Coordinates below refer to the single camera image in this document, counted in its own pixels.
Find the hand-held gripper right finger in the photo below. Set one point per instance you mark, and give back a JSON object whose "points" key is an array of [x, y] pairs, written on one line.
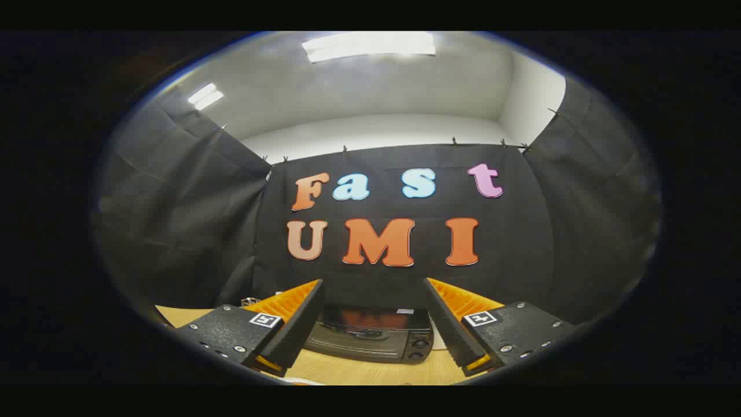
{"points": [[448, 324]]}

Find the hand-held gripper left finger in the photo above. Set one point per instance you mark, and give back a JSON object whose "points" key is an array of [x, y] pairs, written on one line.
{"points": [[301, 324]]}

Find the black toaster oven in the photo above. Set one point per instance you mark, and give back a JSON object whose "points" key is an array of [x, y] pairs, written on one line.
{"points": [[359, 343]]}

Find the small ceiling light panel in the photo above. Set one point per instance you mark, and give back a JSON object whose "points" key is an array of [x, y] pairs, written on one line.
{"points": [[205, 96]]}

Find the large ceiling light panel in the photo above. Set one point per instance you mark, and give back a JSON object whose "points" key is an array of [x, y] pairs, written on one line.
{"points": [[370, 45]]}

